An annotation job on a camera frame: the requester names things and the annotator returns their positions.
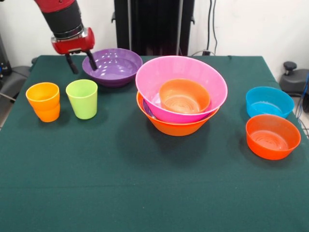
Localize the orange cup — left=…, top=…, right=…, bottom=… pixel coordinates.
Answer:
left=25, top=82, right=61, bottom=123

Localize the small blue bowl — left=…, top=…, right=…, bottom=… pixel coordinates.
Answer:
left=245, top=86, right=295, bottom=119

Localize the grey floor stand base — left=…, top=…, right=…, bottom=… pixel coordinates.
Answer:
left=280, top=61, right=309, bottom=97
left=0, top=65, right=30, bottom=102

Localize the green cup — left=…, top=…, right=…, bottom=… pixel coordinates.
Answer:
left=65, top=79, right=98, bottom=120

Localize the dark green tablecloth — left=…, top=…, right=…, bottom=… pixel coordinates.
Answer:
left=0, top=55, right=309, bottom=232

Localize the large pink bowl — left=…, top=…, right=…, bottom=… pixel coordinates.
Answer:
left=135, top=56, right=228, bottom=123

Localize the small red bowl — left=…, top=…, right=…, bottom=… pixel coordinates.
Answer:
left=159, top=78, right=211, bottom=114
left=245, top=114, right=301, bottom=160

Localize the blue cable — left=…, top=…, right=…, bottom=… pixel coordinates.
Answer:
left=295, top=72, right=309, bottom=136

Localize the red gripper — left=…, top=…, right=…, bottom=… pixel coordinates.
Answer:
left=50, top=27, right=98, bottom=75

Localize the large orange bowl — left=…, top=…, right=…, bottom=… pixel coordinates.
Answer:
left=136, top=91, right=221, bottom=137

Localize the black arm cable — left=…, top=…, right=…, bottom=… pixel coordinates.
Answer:
left=206, top=0, right=213, bottom=52
left=211, top=0, right=218, bottom=56

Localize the black equipment case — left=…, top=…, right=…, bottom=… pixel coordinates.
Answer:
left=0, top=33, right=13, bottom=76

